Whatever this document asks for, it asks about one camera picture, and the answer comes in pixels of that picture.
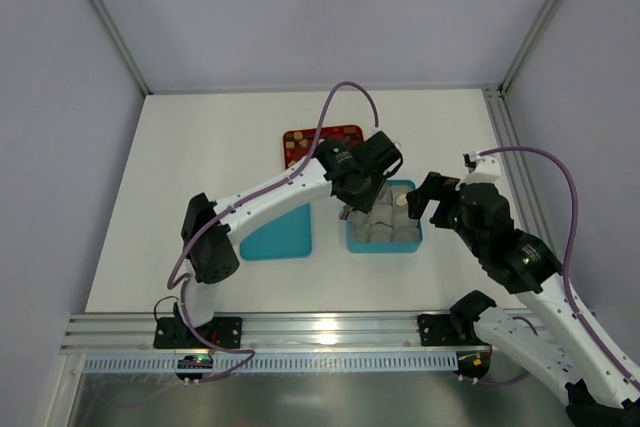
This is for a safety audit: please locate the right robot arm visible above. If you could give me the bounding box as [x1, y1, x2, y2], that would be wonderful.
[405, 172, 639, 426]

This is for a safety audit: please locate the teal box lid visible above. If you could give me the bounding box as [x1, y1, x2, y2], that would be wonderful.
[239, 204, 312, 261]

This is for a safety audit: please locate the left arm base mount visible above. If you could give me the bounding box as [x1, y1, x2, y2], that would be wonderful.
[153, 296, 243, 350]

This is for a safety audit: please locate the red chocolate tray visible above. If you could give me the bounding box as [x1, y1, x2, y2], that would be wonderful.
[282, 124, 364, 168]

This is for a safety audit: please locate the aluminium front rail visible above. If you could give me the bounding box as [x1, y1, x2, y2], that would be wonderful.
[59, 310, 596, 354]

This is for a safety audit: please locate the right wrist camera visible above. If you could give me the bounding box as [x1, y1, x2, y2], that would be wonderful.
[459, 152, 502, 186]

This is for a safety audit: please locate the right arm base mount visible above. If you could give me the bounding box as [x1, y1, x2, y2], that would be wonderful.
[417, 290, 497, 347]

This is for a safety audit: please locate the teal chocolate box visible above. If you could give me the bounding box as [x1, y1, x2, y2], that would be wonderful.
[346, 180, 424, 254]

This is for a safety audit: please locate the white oval chocolate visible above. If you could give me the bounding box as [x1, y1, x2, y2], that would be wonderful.
[395, 195, 407, 207]

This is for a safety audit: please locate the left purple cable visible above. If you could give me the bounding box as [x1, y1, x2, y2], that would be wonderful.
[167, 80, 381, 383]

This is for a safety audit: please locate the slotted cable duct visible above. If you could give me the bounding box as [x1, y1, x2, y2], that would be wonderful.
[82, 350, 458, 374]

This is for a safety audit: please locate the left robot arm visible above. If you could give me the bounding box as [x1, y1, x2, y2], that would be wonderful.
[167, 131, 403, 327]

